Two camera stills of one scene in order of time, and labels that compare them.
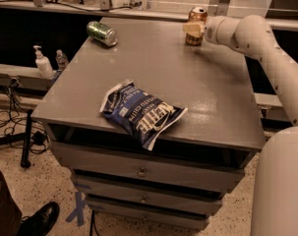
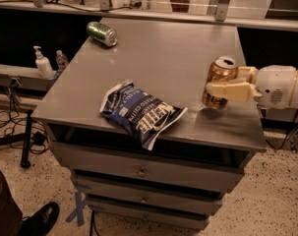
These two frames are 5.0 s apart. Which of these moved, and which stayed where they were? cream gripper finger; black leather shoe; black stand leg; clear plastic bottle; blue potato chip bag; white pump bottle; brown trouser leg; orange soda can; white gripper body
Moved: white gripper body; cream gripper finger; orange soda can
Stayed: blue potato chip bag; black stand leg; black leather shoe; clear plastic bottle; white pump bottle; brown trouser leg
